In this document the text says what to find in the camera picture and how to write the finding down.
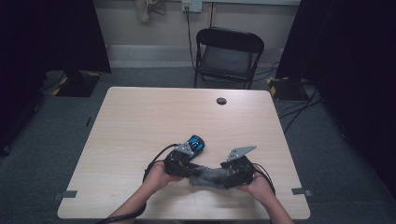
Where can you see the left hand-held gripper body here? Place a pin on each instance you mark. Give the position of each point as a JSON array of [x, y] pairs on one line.
[[177, 163]]

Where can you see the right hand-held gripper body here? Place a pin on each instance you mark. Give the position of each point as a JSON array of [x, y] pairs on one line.
[[239, 171]]

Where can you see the grey cloth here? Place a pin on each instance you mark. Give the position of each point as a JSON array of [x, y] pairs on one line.
[[208, 179]]

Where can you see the blue toy car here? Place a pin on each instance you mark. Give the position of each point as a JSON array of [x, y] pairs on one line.
[[197, 144]]

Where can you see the person's left hand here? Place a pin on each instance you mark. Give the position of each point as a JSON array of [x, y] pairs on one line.
[[157, 180]]

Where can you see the person's right hand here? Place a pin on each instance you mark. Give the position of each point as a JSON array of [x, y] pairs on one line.
[[260, 188]]

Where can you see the grey tape strip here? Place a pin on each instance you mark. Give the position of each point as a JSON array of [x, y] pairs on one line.
[[66, 194], [301, 191]]

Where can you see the black stand base yellow tape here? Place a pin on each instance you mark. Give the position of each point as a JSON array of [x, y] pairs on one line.
[[285, 88], [77, 85]]

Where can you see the black folding chair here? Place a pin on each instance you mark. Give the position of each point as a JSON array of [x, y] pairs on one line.
[[229, 60]]

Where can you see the black curtain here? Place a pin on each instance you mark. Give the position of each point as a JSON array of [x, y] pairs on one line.
[[351, 62], [46, 37]]

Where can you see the beige hanging cloth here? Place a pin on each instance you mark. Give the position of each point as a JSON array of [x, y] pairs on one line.
[[149, 7]]

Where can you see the white wall socket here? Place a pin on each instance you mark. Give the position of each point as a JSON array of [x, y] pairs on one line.
[[192, 5]]

